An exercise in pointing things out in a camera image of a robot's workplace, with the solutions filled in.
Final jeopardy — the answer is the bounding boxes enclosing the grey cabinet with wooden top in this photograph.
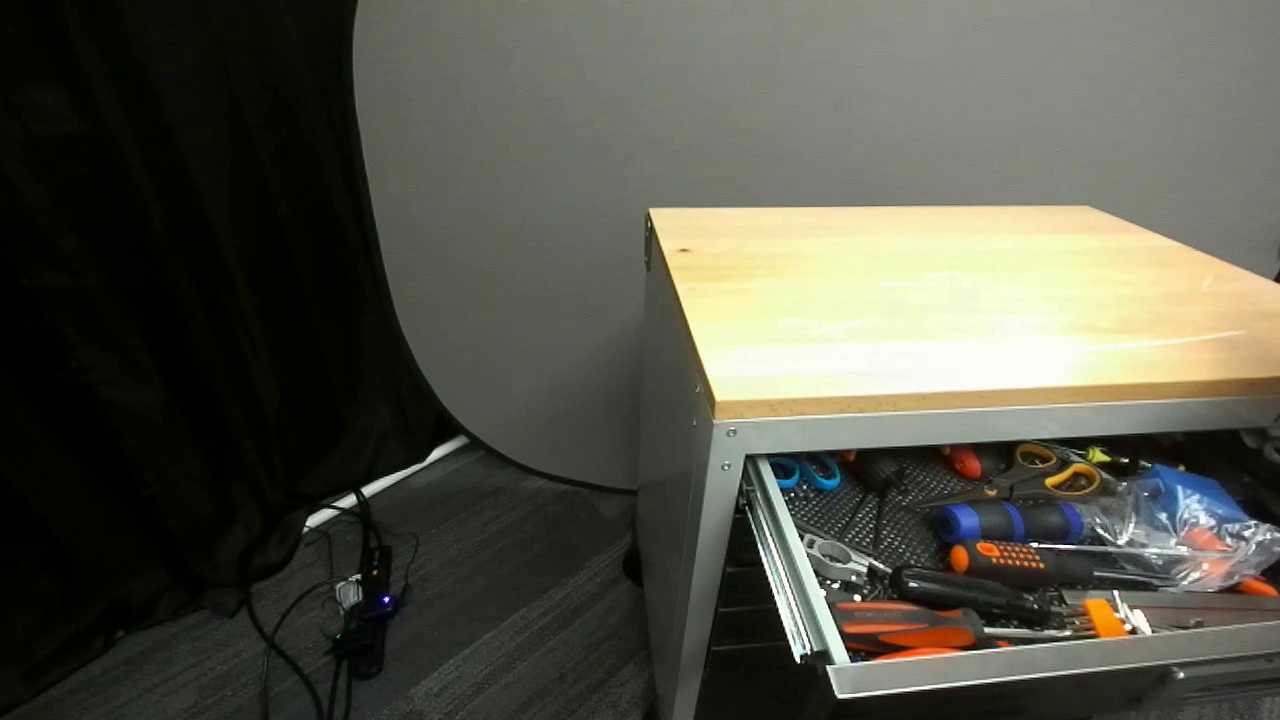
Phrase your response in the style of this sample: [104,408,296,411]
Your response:
[635,201,1280,720]

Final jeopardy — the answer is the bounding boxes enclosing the black curtain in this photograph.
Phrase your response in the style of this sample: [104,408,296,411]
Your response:
[0,0,466,711]

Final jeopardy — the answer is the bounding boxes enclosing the red and black screwdriver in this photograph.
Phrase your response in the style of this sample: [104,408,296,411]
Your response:
[833,596,1087,658]

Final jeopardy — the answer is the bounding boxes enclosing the blue and black screwdriver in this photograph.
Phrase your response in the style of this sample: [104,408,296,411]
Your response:
[930,497,1102,547]

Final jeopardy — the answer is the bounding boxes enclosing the white floor cable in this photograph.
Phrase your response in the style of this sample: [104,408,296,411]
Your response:
[296,427,481,540]

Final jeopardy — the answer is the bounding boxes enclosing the clear plastic bag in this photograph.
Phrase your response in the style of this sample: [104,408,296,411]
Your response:
[1081,454,1280,598]

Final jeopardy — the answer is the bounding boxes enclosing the orange and black screwdriver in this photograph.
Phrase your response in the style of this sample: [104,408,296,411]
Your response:
[943,536,1167,592]

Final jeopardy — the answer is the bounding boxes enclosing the small orange plastic piece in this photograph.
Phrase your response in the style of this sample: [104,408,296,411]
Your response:
[1077,592,1161,645]

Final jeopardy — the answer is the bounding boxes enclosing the blue handled scissors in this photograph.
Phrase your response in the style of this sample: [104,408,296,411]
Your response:
[767,452,848,499]

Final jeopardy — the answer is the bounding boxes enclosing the grey metal tool drawer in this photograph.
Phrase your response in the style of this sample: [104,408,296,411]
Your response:
[737,424,1280,704]

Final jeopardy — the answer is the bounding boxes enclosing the black handled tool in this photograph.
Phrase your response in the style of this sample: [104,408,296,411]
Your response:
[887,564,1071,632]

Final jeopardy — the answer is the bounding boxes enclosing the small red tool handle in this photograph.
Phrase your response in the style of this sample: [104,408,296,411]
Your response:
[938,442,992,482]

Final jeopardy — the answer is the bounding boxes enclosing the black power cable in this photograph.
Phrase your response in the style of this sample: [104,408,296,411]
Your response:
[243,489,404,720]

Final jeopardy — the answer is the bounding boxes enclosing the black power strip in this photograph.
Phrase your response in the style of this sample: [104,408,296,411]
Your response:
[332,566,407,682]

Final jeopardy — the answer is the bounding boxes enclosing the silver metal pliers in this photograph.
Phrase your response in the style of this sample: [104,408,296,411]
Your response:
[801,526,897,598]

